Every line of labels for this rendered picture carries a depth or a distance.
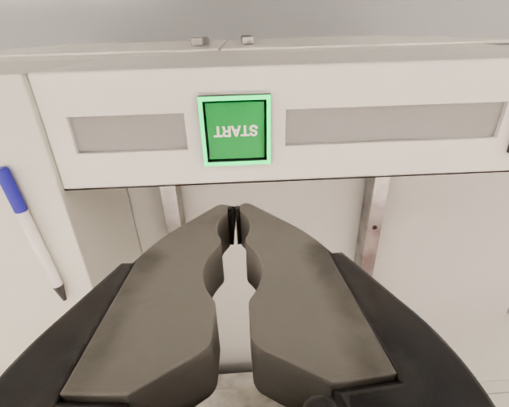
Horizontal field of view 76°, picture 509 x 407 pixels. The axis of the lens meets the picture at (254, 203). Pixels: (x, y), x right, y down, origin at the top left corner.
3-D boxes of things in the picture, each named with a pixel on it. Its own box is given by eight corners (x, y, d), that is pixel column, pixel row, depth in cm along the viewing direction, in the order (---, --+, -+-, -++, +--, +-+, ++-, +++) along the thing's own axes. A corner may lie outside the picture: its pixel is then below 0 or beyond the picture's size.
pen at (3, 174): (67, 303, 32) (2, 169, 25) (56, 304, 32) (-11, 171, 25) (72, 295, 33) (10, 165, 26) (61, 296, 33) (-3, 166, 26)
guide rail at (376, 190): (345, 382, 65) (350, 397, 62) (335, 383, 65) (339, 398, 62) (387, 136, 42) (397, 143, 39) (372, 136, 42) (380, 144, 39)
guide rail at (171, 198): (209, 390, 64) (208, 406, 61) (199, 391, 64) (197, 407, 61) (174, 144, 41) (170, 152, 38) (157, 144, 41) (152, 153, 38)
